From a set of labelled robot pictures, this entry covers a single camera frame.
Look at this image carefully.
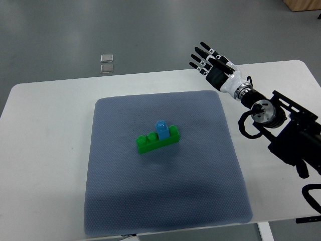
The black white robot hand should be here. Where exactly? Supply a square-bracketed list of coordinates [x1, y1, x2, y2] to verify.
[189, 42, 253, 101]

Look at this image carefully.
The blue toy block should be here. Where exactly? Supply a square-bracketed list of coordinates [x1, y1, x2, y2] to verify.
[155, 120, 170, 140]

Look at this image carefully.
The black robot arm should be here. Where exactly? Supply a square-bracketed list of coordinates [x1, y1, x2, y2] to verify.
[238, 76, 320, 179]

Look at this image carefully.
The green four-stud toy block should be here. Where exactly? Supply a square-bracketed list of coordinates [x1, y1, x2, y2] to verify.
[135, 125, 180, 154]

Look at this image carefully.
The wooden box corner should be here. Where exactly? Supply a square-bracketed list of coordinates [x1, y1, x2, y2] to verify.
[283, 0, 321, 12]

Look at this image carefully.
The blue-grey textured mat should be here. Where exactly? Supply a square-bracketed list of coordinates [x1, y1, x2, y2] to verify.
[84, 90, 252, 236]

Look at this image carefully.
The upper metal floor plate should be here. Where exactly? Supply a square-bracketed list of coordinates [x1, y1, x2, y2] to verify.
[100, 54, 113, 63]

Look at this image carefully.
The white table leg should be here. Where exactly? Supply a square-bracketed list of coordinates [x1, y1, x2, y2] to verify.
[257, 222, 274, 241]

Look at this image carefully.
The black table control panel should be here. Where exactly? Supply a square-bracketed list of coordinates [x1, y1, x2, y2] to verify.
[295, 216, 321, 224]

